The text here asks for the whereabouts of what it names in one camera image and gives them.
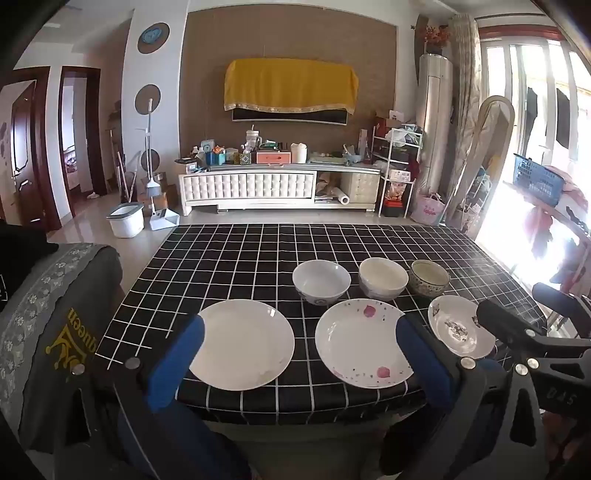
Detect white long-handled broom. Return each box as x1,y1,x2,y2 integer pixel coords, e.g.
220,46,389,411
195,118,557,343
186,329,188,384
144,99,162,217

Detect white bowl with grey pattern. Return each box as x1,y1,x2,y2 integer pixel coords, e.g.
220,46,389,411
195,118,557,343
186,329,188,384
359,257,409,302

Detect white bowl with blue print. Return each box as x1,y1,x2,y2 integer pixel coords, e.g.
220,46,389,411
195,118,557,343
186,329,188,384
292,260,352,306

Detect pink bag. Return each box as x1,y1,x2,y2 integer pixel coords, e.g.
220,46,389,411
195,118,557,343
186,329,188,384
411,193,446,226

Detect standing air conditioner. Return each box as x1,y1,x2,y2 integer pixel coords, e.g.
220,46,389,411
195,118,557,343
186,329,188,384
414,53,454,201

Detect white bucket with grey rim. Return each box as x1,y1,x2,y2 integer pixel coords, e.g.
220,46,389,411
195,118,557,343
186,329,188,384
106,203,145,239

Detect red garment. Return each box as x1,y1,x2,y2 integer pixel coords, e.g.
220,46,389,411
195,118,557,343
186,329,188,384
529,203,555,259

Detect white wire shelf rack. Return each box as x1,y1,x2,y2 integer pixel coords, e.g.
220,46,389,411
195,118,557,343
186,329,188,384
372,122,423,217

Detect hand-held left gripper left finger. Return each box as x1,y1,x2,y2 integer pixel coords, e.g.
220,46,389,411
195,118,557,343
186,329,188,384
53,315,206,480

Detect vase with orange flowers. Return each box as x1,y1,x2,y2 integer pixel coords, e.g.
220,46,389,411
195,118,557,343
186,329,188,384
424,25,451,55

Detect white tufted storage box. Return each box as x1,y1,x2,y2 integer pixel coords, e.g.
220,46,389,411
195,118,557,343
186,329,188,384
339,173,380,206

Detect black garment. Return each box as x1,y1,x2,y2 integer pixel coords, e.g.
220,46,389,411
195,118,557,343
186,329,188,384
0,220,60,311

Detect dark wooden door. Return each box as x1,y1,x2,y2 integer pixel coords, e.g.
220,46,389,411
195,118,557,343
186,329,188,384
9,80,38,217

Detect black checked tablecloth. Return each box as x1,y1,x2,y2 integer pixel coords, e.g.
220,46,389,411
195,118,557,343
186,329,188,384
90,224,550,425

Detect hanging dark garment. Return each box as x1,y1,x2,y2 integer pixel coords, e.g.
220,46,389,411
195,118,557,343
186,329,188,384
555,88,572,148
525,87,539,139

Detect white dustpan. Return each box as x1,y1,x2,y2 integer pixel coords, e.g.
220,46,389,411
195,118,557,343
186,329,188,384
148,208,178,232

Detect pink speckled white plate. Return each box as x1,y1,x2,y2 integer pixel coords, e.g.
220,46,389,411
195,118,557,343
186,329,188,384
315,298,416,388

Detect patterned beige curtain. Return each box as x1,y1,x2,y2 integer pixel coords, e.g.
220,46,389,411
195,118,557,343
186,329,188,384
450,14,483,162

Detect pink and white bedding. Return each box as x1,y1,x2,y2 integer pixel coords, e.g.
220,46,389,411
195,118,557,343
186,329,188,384
551,166,589,213

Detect arched wooden frame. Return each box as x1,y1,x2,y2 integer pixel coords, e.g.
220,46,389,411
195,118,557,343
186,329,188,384
441,95,516,232

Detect bowl with dark patterned band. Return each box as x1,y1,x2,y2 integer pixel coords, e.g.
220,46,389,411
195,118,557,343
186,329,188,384
409,259,451,297

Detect wall television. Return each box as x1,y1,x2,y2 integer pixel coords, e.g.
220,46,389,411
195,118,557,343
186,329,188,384
231,107,349,125

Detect white tufted television cabinet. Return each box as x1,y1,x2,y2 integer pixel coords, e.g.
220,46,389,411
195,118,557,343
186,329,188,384
178,164,383,217

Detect blue round wall clock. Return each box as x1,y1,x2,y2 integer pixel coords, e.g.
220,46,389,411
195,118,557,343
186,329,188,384
137,22,170,55

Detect dark wooden door frame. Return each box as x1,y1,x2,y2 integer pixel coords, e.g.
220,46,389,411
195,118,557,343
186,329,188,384
58,67,109,217

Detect yellow cloth cover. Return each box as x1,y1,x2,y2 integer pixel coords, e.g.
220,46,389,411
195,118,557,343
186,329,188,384
224,58,359,116

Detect plain white plate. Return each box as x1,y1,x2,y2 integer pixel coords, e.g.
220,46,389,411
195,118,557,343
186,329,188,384
188,299,295,392

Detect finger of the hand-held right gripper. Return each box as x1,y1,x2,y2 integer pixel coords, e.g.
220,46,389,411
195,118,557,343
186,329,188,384
477,301,548,354
532,282,591,326

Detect grey embroidered chair cover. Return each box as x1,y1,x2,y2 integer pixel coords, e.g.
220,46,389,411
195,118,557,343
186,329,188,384
0,242,123,455

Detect blue plastic basket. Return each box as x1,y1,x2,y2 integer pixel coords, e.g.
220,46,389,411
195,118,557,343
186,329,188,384
512,154,566,207

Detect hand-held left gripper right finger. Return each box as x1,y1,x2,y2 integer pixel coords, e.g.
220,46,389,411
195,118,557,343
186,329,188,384
379,316,550,480

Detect person's left leg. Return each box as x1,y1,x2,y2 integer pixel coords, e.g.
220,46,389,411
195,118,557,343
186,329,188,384
115,401,252,480

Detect round brown wall decoration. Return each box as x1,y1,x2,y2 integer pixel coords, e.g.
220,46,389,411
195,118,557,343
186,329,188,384
135,84,161,114

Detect cartoon print white plate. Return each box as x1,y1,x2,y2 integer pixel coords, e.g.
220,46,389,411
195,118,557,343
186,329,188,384
427,295,497,360

